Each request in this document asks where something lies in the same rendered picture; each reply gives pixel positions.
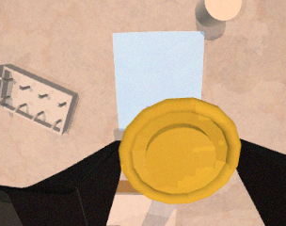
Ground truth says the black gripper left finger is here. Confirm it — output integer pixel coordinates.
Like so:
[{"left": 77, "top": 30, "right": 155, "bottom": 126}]
[{"left": 0, "top": 140, "right": 120, "bottom": 226}]

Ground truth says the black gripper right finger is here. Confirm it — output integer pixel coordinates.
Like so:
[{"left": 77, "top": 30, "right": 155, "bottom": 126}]
[{"left": 237, "top": 139, "right": 286, "bottom": 226}]

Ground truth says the white dish rack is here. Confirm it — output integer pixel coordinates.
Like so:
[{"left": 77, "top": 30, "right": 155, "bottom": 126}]
[{"left": 0, "top": 63, "right": 79, "bottom": 135}]

